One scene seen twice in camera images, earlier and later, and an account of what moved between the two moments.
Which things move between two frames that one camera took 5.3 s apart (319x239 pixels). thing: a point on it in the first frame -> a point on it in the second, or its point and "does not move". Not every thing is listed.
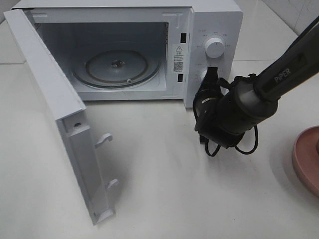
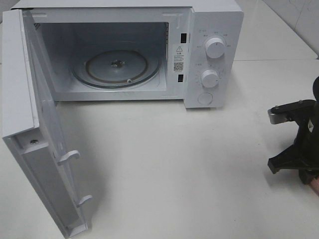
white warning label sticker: [178, 58] does not move
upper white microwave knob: [214, 48] does not move
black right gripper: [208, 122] -> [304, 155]
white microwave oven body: [142, 50] does not move
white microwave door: [68, 109] -> [31, 126]
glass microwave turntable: [116, 68] does not move
